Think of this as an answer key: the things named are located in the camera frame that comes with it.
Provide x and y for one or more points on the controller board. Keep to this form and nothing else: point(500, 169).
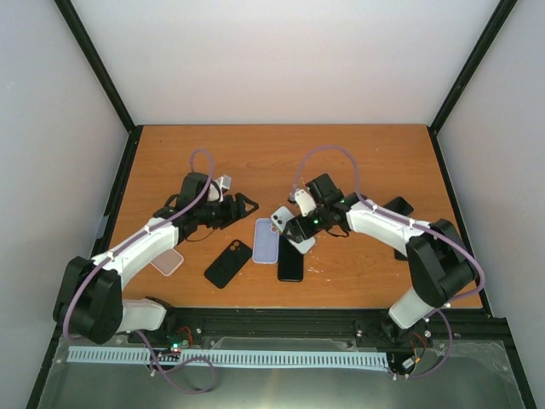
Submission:
point(180, 338)
point(418, 346)

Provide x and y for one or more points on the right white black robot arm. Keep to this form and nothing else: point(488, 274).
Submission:
point(440, 265)

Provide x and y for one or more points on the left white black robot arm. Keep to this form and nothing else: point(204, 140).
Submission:
point(90, 302)

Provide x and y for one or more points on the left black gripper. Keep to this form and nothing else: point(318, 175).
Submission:
point(232, 215)

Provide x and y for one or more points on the black case with ring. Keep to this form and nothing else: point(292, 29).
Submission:
point(228, 264)

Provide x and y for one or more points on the dark green phone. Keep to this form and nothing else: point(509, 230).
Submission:
point(399, 205)

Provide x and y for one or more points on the lavender phone case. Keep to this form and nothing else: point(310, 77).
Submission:
point(266, 238)

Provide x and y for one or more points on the light blue cable duct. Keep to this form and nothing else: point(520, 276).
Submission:
point(247, 359)

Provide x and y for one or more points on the right controller board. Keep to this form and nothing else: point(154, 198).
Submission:
point(418, 346)

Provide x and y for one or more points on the black aluminium frame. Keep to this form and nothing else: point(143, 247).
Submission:
point(72, 19)

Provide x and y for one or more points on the left controller board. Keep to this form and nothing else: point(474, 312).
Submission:
point(180, 338)

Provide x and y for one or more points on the white phone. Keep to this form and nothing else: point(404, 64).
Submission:
point(279, 219)

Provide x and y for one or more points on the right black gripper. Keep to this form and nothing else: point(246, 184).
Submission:
point(297, 227)

